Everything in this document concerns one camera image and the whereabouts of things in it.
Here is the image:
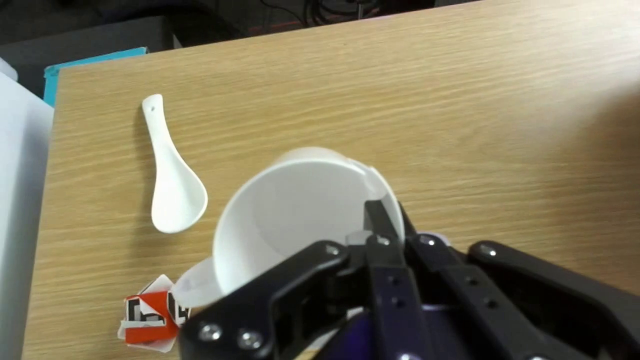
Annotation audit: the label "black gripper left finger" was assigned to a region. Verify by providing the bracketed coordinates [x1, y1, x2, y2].
[177, 198, 440, 360]

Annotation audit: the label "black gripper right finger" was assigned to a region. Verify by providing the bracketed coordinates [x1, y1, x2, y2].
[400, 209, 640, 360]

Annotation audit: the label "white mug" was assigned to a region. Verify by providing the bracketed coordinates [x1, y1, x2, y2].
[172, 146, 408, 313]

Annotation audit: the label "white ceramic spoon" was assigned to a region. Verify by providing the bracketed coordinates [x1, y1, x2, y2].
[140, 93, 210, 236]

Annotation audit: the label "small red white toy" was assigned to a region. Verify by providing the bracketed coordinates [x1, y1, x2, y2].
[116, 272, 192, 351]

